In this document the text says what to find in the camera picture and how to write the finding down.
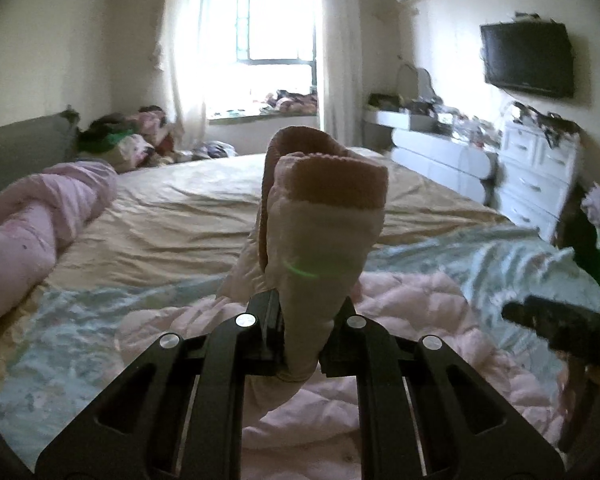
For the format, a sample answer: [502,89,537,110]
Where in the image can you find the black wall television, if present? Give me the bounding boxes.
[480,21,574,99]

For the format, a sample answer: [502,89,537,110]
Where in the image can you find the white rounded vanity desk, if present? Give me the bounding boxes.
[363,110,498,205]

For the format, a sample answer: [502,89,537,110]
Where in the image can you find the right white curtain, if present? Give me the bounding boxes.
[316,0,363,146]

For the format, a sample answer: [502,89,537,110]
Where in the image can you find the grey upholstered headboard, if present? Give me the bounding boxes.
[0,106,80,192]

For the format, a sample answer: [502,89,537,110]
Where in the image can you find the rolled pink duvet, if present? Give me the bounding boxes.
[0,160,118,318]

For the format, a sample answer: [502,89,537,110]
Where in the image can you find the beige bed sheet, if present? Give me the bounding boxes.
[43,148,505,290]

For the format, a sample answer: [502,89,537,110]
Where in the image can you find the clothes on window sill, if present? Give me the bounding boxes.
[260,90,318,115]

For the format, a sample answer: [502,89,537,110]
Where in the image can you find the pile of clothes by bed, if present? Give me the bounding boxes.
[76,105,182,174]

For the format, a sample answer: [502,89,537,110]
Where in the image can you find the green cartoon print blanket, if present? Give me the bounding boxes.
[0,224,600,479]

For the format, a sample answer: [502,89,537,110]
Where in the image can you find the window with dark frame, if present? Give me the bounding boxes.
[214,0,316,65]

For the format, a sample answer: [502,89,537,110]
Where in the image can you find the oval vanity mirror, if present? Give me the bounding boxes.
[396,63,437,102]

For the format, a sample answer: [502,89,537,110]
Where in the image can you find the white curtain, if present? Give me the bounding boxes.
[316,0,363,146]
[154,0,211,150]

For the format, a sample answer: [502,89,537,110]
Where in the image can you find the pink quilted jacket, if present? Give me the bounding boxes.
[114,126,569,480]

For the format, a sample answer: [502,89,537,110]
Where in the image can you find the white drawer dresser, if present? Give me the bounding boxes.
[491,122,582,243]

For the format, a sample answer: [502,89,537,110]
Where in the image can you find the left white curtain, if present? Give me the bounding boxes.
[154,0,211,150]

